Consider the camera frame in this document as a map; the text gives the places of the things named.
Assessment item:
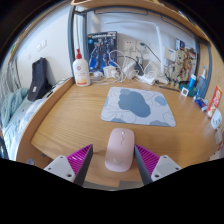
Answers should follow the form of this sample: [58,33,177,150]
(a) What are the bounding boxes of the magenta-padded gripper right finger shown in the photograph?
[134,144,183,186]

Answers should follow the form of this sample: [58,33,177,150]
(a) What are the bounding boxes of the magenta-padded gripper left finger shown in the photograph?
[43,143,94,187]

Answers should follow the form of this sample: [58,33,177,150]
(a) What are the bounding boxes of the pink computer mouse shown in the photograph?
[104,127,136,173]

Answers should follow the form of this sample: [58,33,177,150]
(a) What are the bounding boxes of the grey mouse pad blue patches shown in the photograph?
[100,86,177,128]

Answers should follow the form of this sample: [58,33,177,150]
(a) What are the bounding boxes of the plaid pillow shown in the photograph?
[3,96,48,161]

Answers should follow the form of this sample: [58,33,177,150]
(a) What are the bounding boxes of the white mug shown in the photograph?
[210,108,224,130]

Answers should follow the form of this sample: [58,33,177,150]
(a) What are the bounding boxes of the blue snack package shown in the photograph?
[194,97,209,112]

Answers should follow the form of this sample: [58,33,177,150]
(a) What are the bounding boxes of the black ruler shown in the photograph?
[158,84,181,93]

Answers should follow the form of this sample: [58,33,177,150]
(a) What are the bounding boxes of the teal blanket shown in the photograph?
[0,87,29,129]

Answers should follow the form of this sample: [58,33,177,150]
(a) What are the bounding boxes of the red chips can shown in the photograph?
[206,85,223,119]

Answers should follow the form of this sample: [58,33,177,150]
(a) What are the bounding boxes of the white power strip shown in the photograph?
[137,73,157,86]

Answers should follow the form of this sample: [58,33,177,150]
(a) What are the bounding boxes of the blue spray bottle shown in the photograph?
[196,65,208,99]

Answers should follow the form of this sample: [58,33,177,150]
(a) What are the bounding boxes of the black bag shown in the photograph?
[27,57,53,102]

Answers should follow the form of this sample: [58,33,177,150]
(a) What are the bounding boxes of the white lotion bottle red pump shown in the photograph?
[72,48,91,88]

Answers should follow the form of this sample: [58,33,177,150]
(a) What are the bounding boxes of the dark grey adapter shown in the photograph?
[134,63,145,76]

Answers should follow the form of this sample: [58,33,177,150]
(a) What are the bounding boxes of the tan robot model figure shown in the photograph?
[168,49,196,84]

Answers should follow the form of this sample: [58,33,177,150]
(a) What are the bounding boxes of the large white charger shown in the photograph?
[122,59,137,79]

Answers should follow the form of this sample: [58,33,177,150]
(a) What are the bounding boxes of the small white charger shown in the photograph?
[103,65,117,79]

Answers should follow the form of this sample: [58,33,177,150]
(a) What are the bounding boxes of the blue robot model kit box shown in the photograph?
[87,31,118,74]

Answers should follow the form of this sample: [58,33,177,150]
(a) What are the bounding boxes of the wooden shelf unit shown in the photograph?
[71,0,211,43]

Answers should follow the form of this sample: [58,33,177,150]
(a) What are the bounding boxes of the white wall box blue label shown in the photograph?
[163,47,177,63]

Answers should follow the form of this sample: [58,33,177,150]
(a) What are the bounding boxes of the white wall switch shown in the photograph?
[36,39,48,52]

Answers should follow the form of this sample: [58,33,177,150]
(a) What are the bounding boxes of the green plug dark cable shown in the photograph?
[139,42,162,63]

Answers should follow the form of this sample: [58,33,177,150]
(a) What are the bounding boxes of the white wall socket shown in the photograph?
[123,39,134,51]

